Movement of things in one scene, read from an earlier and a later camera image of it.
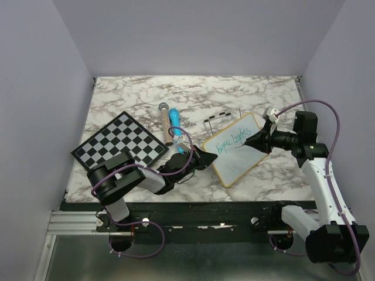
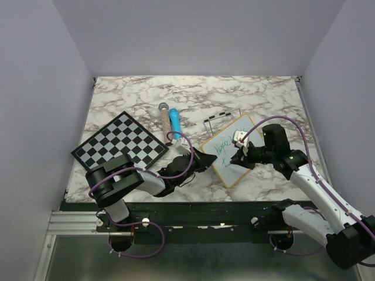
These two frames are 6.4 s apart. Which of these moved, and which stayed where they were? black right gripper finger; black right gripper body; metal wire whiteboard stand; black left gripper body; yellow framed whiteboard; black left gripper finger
Moved: black right gripper finger; black right gripper body
Stayed: black left gripper body; metal wire whiteboard stand; yellow framed whiteboard; black left gripper finger
